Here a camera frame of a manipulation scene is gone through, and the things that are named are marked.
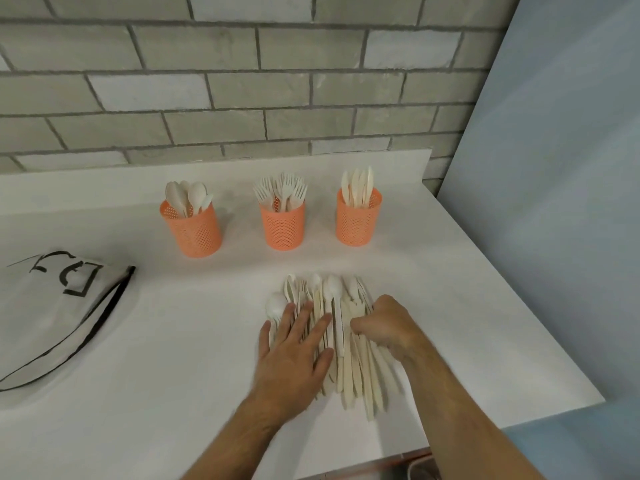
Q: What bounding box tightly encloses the person's left hand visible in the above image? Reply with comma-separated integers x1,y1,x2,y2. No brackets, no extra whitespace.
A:
248,301,335,415

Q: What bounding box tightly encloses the white cloth bag black trim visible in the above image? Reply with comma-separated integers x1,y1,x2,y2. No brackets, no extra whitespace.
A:
0,250,137,393

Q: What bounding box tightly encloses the orange mesh cup with spoons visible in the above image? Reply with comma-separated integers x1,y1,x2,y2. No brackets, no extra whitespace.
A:
159,197,223,259

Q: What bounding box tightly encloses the grey plastic bin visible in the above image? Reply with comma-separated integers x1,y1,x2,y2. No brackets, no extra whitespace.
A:
402,455,443,480

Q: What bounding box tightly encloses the pile of white plastic cutlery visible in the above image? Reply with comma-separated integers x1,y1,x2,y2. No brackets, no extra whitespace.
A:
264,273,402,422

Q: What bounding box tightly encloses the orange mesh cup with knives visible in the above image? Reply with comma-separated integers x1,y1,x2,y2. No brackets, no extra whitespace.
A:
335,187,383,247

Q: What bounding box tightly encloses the person's right forearm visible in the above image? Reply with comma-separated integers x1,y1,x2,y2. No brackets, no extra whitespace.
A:
400,344,547,480

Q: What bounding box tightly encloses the bunch of white plastic forks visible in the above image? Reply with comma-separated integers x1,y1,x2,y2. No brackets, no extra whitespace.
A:
252,172,309,213

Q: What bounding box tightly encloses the orange mesh cup with forks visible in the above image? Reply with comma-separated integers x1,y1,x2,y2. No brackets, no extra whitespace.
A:
259,200,306,252

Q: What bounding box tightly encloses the person's left forearm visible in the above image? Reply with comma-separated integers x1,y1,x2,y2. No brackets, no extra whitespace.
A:
181,397,302,480

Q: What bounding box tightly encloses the person's right hand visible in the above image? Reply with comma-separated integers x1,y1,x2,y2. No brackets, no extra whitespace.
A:
349,294,437,368

